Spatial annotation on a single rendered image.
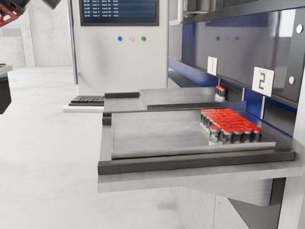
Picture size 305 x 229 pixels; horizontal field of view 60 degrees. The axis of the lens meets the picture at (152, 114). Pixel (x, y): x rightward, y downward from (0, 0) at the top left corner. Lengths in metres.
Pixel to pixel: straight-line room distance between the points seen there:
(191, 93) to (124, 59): 0.45
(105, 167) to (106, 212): 1.39
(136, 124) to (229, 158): 0.32
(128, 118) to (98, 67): 0.73
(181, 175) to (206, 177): 0.05
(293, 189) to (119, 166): 0.37
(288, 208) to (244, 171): 0.17
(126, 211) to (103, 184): 1.40
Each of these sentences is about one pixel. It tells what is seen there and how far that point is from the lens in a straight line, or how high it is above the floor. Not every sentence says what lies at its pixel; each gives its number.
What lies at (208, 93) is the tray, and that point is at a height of 0.89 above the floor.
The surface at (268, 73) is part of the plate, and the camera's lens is 0.69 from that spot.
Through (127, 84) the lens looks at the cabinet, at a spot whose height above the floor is 0.87.
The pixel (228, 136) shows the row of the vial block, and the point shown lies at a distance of 0.60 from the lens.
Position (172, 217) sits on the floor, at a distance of 1.84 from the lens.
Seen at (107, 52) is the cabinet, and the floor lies 1.04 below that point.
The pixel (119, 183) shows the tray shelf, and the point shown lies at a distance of 0.49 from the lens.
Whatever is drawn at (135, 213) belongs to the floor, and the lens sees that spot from 1.87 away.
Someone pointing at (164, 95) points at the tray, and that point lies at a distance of 1.11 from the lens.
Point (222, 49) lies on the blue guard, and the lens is 0.93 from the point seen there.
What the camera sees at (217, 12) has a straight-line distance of 0.99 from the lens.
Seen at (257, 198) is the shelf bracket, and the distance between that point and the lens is 0.71.
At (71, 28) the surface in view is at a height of 1.16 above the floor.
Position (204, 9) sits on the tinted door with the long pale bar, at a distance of 1.15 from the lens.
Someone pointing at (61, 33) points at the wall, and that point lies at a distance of 10.90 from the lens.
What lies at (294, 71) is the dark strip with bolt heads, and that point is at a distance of 0.61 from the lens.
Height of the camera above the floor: 1.13
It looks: 17 degrees down
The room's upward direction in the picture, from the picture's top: straight up
